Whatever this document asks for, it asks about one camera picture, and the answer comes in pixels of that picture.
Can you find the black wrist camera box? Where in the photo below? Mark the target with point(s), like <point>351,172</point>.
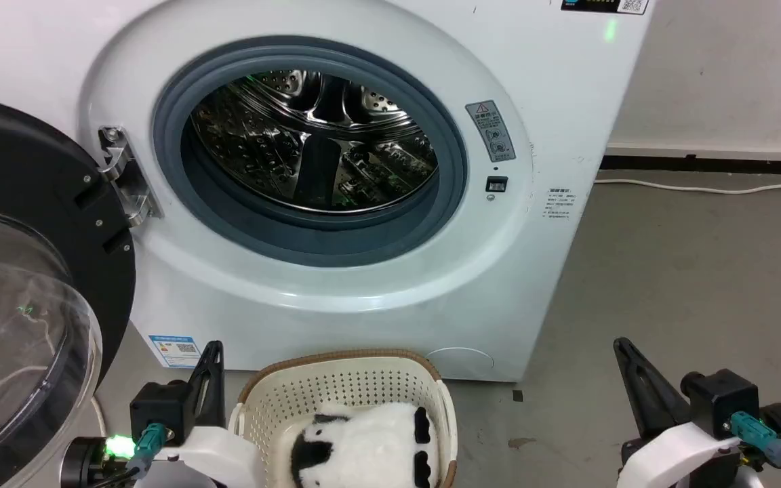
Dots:
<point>723,403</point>
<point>160,410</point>

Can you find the white front-load washing machine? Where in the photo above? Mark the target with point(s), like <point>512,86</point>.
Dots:
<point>553,102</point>

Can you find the black and white panda plush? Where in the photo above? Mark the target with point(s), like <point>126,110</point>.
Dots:
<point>370,444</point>

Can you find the black round washer door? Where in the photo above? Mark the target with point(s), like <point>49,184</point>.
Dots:
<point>17,176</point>

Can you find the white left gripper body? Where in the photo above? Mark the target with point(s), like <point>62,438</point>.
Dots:
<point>217,454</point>

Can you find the black QR code label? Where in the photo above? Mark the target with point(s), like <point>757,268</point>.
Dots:
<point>604,5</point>

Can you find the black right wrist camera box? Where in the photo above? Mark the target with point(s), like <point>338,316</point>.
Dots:
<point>723,403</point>

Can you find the metal door hinge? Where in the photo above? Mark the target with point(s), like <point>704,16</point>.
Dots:
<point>126,176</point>

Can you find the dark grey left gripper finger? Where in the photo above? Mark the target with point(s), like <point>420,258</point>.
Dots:
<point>209,379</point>

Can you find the teal right connector plug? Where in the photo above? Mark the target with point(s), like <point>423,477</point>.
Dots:
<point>760,437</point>

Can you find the black baseboard strip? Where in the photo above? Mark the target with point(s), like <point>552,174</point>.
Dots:
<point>709,164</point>

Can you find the steel washer drum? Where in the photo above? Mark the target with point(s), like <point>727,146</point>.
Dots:
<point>309,142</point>

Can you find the grey rubber door gasket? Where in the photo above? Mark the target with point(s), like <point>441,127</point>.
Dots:
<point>455,196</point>

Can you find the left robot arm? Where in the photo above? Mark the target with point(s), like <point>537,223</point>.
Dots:
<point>82,461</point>

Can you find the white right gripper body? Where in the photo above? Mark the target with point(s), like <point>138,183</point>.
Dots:
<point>675,454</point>

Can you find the blue energy label sticker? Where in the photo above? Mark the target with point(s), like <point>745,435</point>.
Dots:
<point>175,350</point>

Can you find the black door latch socket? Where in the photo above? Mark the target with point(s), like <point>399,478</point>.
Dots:
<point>496,184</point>

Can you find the cream perforated laundry basket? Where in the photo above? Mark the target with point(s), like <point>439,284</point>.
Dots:
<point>336,386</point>

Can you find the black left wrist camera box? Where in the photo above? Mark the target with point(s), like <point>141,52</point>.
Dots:
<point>160,410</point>

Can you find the teal left connector plug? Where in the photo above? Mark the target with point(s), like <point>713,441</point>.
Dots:
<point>145,444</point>

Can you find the grey warning sticker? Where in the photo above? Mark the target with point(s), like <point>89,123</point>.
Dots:
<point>491,130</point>

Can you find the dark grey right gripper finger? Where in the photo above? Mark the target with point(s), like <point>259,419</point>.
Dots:
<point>648,393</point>

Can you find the small text instruction sticker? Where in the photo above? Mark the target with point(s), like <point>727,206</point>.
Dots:
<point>559,203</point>

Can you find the teal connector plug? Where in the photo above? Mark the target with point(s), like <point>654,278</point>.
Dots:
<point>145,444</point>
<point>760,437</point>

